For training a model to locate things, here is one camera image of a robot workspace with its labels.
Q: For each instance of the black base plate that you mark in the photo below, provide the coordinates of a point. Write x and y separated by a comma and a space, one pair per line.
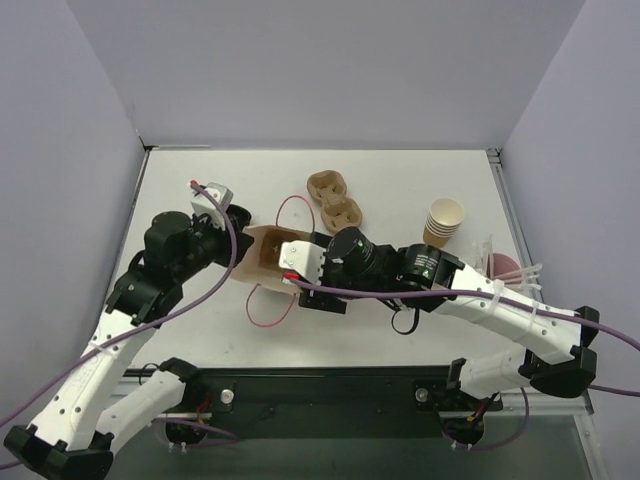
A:
405, 402

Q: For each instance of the pink cup with straws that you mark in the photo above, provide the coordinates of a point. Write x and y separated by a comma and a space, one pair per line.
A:
499, 266

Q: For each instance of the stack of brown paper cups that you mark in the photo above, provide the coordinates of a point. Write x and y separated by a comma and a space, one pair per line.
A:
443, 220

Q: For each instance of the cream and pink paper bag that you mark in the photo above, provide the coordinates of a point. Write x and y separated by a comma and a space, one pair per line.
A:
260, 265

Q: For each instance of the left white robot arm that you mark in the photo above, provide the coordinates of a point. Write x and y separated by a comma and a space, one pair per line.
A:
77, 434

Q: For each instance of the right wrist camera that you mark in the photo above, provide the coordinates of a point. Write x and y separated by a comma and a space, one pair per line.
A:
303, 260

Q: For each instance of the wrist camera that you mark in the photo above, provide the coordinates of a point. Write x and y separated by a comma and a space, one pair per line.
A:
303, 260
211, 199

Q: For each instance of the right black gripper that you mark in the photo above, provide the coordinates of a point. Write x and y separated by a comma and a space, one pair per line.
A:
320, 298

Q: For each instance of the brown pulp cup carrier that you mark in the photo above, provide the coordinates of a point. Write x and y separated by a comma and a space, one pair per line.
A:
338, 211

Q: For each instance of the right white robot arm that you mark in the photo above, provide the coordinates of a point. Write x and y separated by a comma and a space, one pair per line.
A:
551, 350

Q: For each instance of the stack of black lids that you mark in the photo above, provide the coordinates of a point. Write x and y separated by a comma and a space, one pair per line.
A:
239, 216

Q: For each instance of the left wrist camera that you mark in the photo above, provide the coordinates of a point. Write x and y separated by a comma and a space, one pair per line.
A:
211, 199

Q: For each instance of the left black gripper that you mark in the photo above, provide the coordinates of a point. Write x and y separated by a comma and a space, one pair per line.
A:
236, 230

